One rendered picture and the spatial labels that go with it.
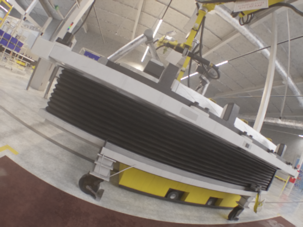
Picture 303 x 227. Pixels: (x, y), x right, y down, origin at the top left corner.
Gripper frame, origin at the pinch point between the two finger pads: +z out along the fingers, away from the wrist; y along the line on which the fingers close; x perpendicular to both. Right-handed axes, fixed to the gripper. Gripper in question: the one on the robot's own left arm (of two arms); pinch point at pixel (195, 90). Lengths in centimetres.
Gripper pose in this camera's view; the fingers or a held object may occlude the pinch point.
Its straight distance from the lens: 186.0
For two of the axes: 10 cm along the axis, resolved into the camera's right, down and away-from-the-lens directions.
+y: 1.3, -1.1, 9.9
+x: -7.1, -7.0, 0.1
